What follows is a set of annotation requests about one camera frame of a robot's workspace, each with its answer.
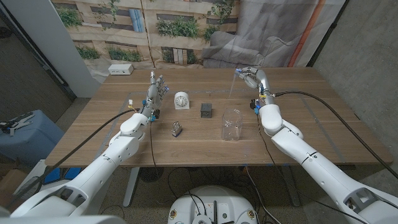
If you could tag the brown cardboard box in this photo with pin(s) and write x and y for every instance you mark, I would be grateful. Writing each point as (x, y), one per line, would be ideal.
(14, 186)

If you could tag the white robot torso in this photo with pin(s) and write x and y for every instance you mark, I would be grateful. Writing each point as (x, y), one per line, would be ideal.
(214, 199)

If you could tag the blue hard case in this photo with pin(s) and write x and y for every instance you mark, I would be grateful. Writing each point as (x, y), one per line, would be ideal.
(34, 140)

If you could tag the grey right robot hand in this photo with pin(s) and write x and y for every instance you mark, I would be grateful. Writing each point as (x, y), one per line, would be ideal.
(261, 79)

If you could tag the clear glass cup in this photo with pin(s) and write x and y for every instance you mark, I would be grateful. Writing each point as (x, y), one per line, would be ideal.
(232, 126)

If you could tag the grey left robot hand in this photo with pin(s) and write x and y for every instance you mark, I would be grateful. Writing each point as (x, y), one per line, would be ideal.
(153, 96)

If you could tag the black and white hand tool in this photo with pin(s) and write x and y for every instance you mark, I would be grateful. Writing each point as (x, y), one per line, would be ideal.
(17, 123)

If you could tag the blue box under table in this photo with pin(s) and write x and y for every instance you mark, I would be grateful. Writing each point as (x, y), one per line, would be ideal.
(60, 175)

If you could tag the white table leg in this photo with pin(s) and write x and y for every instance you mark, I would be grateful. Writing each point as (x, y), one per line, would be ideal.
(130, 189)

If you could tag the black round floor base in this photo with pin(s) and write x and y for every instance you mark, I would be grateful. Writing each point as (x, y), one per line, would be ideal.
(150, 175)

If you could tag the grey table leg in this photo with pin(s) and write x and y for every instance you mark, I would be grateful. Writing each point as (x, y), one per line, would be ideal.
(290, 186)

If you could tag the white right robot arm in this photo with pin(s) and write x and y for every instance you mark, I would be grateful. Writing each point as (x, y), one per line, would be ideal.
(270, 118)

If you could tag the white kitchen timer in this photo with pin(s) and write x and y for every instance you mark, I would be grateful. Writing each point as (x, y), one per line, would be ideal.
(181, 101)

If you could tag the black backdrop frame pole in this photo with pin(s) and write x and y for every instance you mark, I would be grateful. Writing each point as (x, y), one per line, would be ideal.
(328, 32)

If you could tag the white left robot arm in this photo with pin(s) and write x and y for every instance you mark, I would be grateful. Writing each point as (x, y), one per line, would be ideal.
(102, 165)

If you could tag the dark grey block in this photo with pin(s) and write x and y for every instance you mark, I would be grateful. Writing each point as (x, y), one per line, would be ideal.
(206, 110)

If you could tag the white power strip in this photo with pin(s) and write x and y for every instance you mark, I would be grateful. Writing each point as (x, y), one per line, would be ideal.
(120, 69)

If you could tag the printed fabric backdrop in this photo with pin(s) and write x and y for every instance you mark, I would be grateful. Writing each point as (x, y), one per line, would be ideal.
(186, 31)

